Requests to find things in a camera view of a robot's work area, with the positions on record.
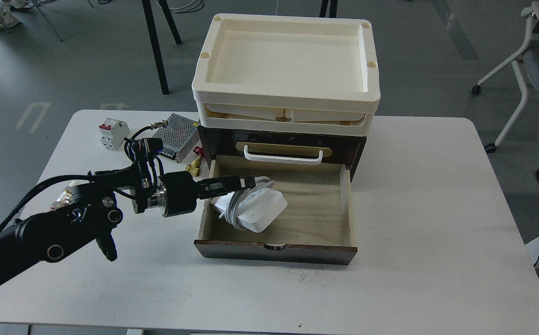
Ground cream plastic tray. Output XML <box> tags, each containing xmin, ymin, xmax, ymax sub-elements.
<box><xmin>192</xmin><ymin>13</ymin><xmax>381</xmax><ymax>113</ymax></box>
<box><xmin>197</xmin><ymin>101</ymin><xmax>375</xmax><ymax>136</ymax></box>

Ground cream plastic lower tray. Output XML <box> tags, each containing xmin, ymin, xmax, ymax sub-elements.
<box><xmin>197</xmin><ymin>101</ymin><xmax>375</xmax><ymax>136</ymax></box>

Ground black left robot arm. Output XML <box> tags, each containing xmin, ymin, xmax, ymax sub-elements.
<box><xmin>0</xmin><ymin>129</ymin><xmax>257</xmax><ymax>286</ymax></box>

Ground white red circuit breaker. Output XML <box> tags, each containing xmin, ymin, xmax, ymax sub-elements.
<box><xmin>98</xmin><ymin>117</ymin><xmax>130</xmax><ymax>151</ymax></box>

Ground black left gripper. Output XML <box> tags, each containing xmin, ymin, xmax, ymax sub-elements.
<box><xmin>160</xmin><ymin>170</ymin><xmax>256</xmax><ymax>218</ymax></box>

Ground open wooden drawer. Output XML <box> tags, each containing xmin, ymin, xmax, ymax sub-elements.
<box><xmin>193</xmin><ymin>155</ymin><xmax>357</xmax><ymax>266</ymax></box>

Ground white drawer handle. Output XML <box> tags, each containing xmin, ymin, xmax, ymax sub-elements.
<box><xmin>244</xmin><ymin>146</ymin><xmax>323</xmax><ymax>166</ymax></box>

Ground brass valve red handle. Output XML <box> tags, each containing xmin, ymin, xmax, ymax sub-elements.
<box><xmin>186</xmin><ymin>146</ymin><xmax>204</xmax><ymax>177</ymax></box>

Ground white power strip with cable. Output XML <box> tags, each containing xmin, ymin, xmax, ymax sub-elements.
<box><xmin>211</xmin><ymin>176</ymin><xmax>287</xmax><ymax>233</ymax></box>

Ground cream plastic top tray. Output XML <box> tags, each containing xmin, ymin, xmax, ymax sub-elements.
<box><xmin>192</xmin><ymin>13</ymin><xmax>381</xmax><ymax>113</ymax></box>

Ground silver mesh power supply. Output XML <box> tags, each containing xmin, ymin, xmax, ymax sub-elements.
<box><xmin>153</xmin><ymin>113</ymin><xmax>200</xmax><ymax>163</ymax></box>

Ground silver brass pipe fitting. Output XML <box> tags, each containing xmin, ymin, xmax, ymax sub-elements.
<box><xmin>50</xmin><ymin>181</ymin><xmax>80</xmax><ymax>211</ymax></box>

